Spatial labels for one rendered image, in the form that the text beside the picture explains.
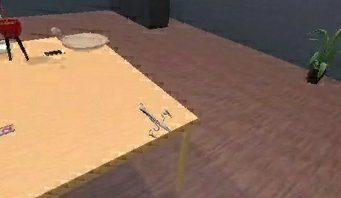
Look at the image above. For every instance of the red bowl lamp on legs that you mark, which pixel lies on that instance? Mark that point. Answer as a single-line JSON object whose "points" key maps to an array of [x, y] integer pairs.
{"points": [[9, 29]]}

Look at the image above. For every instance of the green house plant black pot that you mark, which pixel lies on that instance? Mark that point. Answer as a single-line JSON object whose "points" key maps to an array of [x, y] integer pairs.
{"points": [[325, 54]]}

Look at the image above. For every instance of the small beige round lump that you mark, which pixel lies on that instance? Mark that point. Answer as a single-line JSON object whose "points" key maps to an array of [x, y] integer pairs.
{"points": [[55, 31]]}

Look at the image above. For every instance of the light wooden table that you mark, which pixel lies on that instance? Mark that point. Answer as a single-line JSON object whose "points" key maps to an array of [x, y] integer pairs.
{"points": [[70, 113]]}

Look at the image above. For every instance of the black and white remote control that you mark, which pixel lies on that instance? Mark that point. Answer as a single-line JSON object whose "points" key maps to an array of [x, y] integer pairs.
{"points": [[53, 53]]}

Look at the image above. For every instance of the black cabinet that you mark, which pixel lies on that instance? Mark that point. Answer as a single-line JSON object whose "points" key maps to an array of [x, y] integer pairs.
{"points": [[145, 5]]}

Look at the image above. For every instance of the grey metal corkscrew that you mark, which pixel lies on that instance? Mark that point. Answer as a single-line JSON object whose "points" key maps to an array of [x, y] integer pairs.
{"points": [[153, 119]]}

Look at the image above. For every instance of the beige oval plate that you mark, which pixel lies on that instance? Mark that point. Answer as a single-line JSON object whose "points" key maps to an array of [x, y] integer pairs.
{"points": [[84, 41]]}

